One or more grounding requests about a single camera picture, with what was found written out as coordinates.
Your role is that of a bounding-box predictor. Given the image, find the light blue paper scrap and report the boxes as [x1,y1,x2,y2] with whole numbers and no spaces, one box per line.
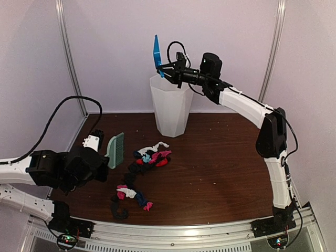
[142,154,152,163]

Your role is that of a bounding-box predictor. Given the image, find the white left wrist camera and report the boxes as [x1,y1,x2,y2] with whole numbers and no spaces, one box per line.
[82,129,104,152]

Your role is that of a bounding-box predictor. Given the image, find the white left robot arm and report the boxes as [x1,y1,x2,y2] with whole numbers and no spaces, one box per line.
[1,146,109,233]

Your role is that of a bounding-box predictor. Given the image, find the blue plastic dustpan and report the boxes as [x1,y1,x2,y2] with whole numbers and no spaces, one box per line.
[153,35,164,78]

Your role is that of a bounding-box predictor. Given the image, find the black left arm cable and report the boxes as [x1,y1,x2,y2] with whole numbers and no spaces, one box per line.
[0,96,103,166]

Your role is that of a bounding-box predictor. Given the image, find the black curled paper scrap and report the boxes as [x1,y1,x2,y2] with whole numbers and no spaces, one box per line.
[110,202,129,221]

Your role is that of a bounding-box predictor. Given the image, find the translucent white waste bin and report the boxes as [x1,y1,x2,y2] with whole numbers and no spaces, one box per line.
[150,75,194,138]

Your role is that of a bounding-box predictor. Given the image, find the mint green hand brush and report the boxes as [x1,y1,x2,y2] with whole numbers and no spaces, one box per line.
[105,132,124,169]

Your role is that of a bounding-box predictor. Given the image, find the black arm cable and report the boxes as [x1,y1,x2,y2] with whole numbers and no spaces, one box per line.
[0,96,103,166]
[166,41,190,66]

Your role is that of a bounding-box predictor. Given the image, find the dark blue front paper scrap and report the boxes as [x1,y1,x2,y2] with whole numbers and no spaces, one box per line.
[135,191,148,207]

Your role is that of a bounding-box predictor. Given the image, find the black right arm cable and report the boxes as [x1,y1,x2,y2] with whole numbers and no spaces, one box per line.
[166,41,190,66]

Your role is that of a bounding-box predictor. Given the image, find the small pink scrap near front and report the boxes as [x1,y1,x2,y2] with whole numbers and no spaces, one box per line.
[143,202,153,212]

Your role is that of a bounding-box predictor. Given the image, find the long white paper scrap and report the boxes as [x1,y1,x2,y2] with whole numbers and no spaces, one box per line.
[138,141,170,155]

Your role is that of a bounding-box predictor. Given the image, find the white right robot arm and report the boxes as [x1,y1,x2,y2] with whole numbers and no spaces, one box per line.
[153,52,295,232]

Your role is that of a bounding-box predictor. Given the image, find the long black paper scrap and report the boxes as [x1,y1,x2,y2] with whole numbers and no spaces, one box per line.
[123,159,156,189]

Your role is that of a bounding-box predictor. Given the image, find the pink paper strip scrap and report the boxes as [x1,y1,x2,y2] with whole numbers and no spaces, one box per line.
[149,150,172,164]

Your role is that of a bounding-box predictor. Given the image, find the aluminium left frame rail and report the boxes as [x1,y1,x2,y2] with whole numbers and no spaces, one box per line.
[55,0,88,151]

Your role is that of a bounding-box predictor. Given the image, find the aluminium frame rail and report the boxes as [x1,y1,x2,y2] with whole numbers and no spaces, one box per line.
[55,0,88,151]
[253,0,287,169]

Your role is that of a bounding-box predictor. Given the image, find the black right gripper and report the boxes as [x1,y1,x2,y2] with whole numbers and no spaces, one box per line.
[158,58,210,88]

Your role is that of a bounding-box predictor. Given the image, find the aluminium right frame rail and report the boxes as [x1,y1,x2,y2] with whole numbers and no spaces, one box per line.
[253,0,287,169]

